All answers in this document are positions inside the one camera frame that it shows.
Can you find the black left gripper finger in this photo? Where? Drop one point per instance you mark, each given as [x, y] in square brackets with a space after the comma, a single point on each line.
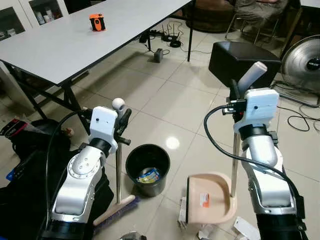
[126, 120]

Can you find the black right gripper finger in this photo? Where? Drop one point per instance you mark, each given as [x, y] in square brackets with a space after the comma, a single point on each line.
[234, 90]

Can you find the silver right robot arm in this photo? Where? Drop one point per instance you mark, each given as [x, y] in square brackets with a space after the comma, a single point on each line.
[267, 175]

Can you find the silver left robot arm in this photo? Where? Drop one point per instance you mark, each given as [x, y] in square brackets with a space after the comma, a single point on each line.
[80, 175]

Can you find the grey round floor fan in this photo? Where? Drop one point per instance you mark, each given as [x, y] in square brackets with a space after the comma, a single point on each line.
[302, 57]

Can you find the black leather ottoman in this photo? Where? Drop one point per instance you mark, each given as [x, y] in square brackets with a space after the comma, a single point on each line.
[240, 57]

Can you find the black round waste bucket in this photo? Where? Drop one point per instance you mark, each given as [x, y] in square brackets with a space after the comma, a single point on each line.
[135, 167]

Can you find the blue yellow snack wrapper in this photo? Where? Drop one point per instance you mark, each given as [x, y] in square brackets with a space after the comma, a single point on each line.
[148, 175]

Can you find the grey power adapter box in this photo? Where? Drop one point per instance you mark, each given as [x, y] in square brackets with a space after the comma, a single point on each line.
[158, 55]

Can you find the brown round wooden stand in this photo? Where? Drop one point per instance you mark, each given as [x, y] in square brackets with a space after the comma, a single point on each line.
[212, 17]

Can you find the black wifi router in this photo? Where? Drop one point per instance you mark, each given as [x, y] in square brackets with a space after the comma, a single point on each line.
[174, 41]

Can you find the seated person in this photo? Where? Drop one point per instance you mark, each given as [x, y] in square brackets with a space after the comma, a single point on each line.
[260, 10]

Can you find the black power strip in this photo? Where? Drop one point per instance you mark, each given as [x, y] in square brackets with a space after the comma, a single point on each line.
[152, 35]

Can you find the grey long table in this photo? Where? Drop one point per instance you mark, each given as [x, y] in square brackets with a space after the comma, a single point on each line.
[75, 45]

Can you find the white paper scrap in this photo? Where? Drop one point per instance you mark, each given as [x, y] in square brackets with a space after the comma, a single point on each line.
[182, 210]
[206, 232]
[246, 229]

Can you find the orange black handheld device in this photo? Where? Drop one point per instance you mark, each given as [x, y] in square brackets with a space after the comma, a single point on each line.
[97, 22]

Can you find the red black package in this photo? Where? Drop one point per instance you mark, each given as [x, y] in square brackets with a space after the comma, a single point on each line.
[12, 127]

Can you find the black fabric bag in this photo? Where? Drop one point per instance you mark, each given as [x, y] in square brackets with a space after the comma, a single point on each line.
[25, 190]

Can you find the white glass-door cabinet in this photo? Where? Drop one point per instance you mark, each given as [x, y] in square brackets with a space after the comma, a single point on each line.
[30, 15]

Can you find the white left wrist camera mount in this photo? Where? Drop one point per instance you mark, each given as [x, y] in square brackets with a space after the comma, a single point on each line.
[103, 125]

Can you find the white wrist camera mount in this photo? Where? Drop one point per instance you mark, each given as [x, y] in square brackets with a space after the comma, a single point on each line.
[103, 125]
[260, 106]

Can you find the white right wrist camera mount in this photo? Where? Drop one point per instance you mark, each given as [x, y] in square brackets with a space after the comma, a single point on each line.
[260, 106]

